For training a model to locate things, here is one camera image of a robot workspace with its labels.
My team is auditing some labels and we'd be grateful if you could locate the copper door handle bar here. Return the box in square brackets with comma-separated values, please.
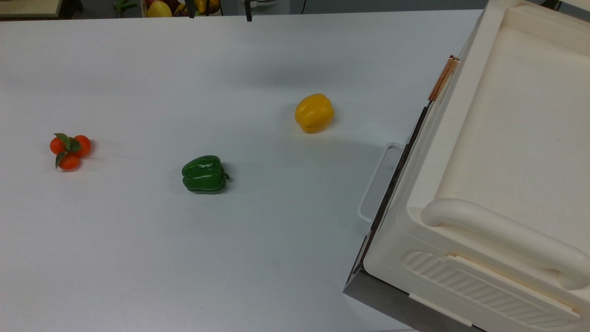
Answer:
[428, 54, 460, 102]

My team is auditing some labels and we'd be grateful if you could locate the cream cabinet door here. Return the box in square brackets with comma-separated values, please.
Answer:
[408, 53, 461, 213]

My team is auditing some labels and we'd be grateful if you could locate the cream plastic cabinet box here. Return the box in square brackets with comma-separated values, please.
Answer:
[364, 0, 590, 332]

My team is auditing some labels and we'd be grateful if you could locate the basket of toy fruit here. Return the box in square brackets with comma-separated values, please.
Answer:
[141, 0, 223, 18]

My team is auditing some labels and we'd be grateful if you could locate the yellow toy fruit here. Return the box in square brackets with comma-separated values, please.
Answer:
[147, 0, 173, 18]

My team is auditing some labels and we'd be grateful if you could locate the yellow toy bell pepper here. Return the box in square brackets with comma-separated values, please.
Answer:
[295, 93, 335, 134]

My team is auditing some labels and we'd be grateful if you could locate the green toy bell pepper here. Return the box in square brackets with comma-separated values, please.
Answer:
[181, 155, 230, 195]

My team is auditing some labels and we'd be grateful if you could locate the light wooden board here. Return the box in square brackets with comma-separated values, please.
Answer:
[0, 0, 63, 19]

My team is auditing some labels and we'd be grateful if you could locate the toy orange cluster with leaves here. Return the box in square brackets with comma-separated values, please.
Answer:
[49, 133, 92, 172]

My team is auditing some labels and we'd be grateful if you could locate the dark brown drawer base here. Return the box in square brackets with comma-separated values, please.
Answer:
[343, 102, 484, 332]

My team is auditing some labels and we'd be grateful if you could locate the white drawer pull handle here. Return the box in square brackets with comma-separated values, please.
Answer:
[358, 142, 407, 223]

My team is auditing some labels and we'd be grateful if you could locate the cream cabinet carry handle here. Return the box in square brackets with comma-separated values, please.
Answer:
[421, 198, 590, 292]

